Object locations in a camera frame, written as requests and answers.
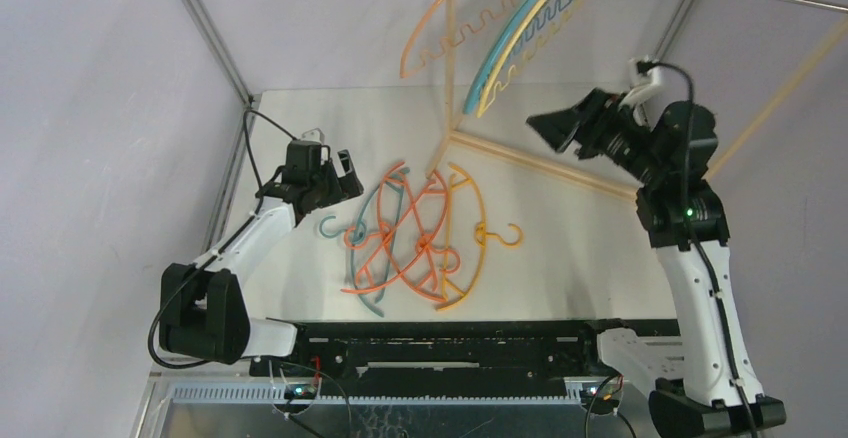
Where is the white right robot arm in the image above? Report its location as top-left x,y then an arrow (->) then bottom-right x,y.
527,89 -> 787,437

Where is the right circuit board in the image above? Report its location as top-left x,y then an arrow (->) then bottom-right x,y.
581,383 -> 622,416

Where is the circuit board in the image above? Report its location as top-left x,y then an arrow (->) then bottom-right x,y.
282,382 -> 322,403
581,383 -> 622,416

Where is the peach wavy hanger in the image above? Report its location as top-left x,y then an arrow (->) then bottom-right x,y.
397,0 -> 521,81

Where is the yellow-orange plastic hanger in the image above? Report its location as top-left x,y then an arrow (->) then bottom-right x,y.
434,162 -> 524,312

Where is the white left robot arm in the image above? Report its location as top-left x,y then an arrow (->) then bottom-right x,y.
148,140 -> 364,375

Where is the pale yellow wavy hanger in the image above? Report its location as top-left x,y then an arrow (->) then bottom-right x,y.
476,0 -> 594,120

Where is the light blue wavy hanger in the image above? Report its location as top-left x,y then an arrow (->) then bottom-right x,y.
462,0 -> 578,117

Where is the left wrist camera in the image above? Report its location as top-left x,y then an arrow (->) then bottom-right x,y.
300,128 -> 325,145

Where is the teal plastic hanger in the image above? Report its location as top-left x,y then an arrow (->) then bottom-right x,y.
318,179 -> 404,318

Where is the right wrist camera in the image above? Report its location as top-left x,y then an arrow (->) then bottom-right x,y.
622,56 -> 665,108

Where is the wooden clothes rack frame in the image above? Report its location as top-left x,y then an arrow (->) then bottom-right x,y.
425,0 -> 847,199

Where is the orange plastic hanger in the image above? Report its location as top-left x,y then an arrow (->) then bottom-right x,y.
341,161 -> 420,295
338,163 -> 462,309

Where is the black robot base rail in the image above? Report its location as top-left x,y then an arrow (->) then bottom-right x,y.
249,319 -> 682,404

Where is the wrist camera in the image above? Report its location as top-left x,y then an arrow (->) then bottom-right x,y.
622,56 -> 665,108
300,128 -> 325,145

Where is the left circuit board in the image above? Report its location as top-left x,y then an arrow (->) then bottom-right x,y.
282,382 -> 322,403

